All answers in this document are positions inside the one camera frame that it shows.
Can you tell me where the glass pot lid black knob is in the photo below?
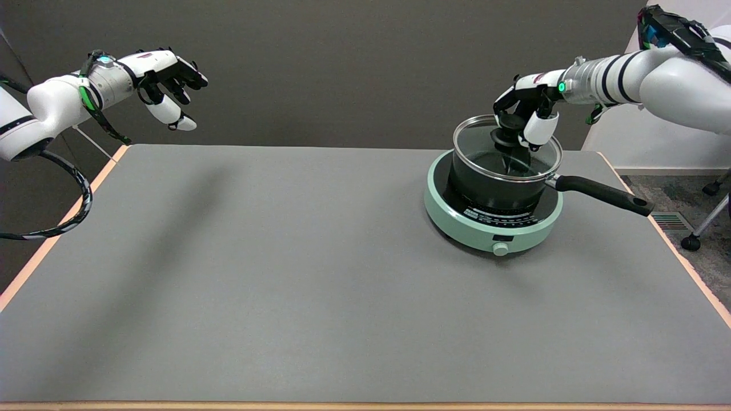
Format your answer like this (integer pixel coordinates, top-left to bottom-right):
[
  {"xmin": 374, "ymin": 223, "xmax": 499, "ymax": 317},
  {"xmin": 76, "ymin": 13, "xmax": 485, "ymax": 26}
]
[{"xmin": 453, "ymin": 114, "xmax": 564, "ymax": 183}]

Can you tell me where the floor vent grille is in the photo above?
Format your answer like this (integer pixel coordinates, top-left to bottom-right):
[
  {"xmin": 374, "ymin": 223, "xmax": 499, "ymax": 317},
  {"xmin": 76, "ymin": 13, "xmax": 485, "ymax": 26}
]
[{"xmin": 650, "ymin": 212, "xmax": 693, "ymax": 232}]

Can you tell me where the black looping left arm cable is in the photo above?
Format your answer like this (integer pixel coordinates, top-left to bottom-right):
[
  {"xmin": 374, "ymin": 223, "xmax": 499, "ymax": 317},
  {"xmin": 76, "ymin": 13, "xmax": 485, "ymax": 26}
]
[{"xmin": 0, "ymin": 148, "xmax": 94, "ymax": 241}]

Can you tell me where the black saucepan with handle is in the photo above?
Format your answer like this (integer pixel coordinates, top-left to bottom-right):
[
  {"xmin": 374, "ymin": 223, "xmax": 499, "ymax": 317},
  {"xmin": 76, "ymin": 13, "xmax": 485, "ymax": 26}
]
[{"xmin": 448, "ymin": 137, "xmax": 656, "ymax": 216}]

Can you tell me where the mint green induction cooker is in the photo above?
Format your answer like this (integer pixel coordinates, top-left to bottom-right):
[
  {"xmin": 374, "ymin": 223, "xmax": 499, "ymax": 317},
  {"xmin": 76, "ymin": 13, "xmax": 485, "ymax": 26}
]
[{"xmin": 423, "ymin": 150, "xmax": 564, "ymax": 256}]

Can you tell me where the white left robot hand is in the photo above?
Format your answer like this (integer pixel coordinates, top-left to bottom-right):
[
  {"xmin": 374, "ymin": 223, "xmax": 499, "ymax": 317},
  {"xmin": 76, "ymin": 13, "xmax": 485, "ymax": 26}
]
[{"xmin": 117, "ymin": 47, "xmax": 209, "ymax": 132}]

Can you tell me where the black green left wrist cable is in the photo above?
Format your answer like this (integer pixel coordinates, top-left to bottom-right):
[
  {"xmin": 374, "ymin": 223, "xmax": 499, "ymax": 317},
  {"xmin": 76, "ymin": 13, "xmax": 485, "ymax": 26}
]
[{"xmin": 79, "ymin": 50, "xmax": 133, "ymax": 145}]

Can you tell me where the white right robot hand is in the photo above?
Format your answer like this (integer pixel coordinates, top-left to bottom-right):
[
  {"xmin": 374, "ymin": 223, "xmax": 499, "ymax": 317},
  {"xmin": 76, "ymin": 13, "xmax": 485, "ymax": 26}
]
[{"xmin": 493, "ymin": 71, "xmax": 569, "ymax": 152}]

